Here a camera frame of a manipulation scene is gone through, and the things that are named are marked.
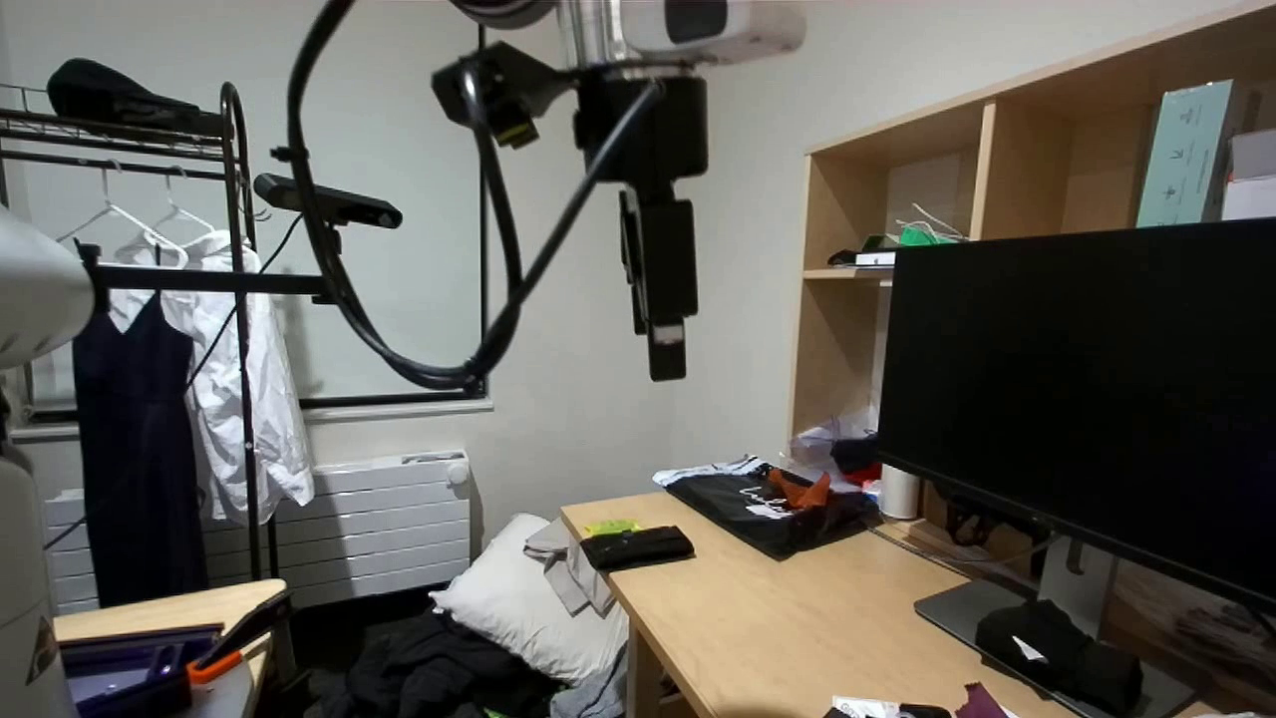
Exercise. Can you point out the grey cloth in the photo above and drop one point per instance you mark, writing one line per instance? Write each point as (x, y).
(570, 566)

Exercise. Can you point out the purple plastic tray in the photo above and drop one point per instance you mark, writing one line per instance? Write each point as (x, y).
(126, 671)

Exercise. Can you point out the white shirt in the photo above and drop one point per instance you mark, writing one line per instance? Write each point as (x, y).
(245, 399)

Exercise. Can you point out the black tray with objects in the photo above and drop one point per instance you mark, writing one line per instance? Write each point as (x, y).
(744, 514)

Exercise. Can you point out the white box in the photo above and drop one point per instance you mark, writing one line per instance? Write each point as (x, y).
(1248, 173)

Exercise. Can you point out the black metal clothes rack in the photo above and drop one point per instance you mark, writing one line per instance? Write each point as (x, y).
(245, 399)

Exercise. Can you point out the black folded cloth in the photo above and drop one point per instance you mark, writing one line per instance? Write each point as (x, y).
(1057, 653)

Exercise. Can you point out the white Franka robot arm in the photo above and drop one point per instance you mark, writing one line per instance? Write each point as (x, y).
(690, 27)

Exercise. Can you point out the grey monitor stand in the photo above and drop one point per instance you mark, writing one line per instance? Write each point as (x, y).
(1079, 583)

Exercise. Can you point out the orange plastic wrapper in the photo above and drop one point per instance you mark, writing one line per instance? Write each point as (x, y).
(797, 492)

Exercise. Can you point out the wooden shelf unit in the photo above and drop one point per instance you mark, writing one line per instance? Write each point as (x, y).
(849, 187)

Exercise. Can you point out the teal flat box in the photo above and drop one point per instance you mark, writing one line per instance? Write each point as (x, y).
(1180, 152)

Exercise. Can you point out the small wooden side table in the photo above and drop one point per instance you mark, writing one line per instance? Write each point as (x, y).
(161, 611)

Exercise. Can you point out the white pillow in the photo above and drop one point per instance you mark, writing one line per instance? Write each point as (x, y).
(520, 603)

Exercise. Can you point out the navy dress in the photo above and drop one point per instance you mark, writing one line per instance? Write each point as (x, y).
(134, 454)

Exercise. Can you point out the white paper sheets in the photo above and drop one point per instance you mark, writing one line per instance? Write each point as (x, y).
(861, 709)

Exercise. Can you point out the green flat item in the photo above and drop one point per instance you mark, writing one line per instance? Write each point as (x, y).
(613, 527)

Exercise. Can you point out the white clothes hanger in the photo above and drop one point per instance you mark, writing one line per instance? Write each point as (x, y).
(113, 215)
(186, 217)

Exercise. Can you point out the black bag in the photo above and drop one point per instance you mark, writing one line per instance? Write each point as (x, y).
(126, 96)

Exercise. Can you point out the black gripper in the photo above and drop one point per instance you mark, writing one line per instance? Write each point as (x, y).
(643, 127)

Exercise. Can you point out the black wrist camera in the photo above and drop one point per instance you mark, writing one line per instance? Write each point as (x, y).
(490, 84)

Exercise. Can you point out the white wall radiator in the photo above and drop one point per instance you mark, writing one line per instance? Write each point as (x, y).
(372, 524)

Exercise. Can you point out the black clothes pile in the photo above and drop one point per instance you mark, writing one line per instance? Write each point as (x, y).
(425, 671)

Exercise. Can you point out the wooden desk drawer cabinet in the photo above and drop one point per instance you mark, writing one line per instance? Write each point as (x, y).
(653, 680)

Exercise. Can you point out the silver can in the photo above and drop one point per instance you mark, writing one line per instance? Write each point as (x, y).
(873, 262)

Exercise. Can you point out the black computer monitor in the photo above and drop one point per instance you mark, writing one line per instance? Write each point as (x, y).
(1079, 383)

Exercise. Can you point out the green shelf item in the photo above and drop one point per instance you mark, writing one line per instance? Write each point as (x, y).
(922, 235)

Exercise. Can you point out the black stereo camera bar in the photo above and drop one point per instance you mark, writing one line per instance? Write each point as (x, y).
(326, 203)

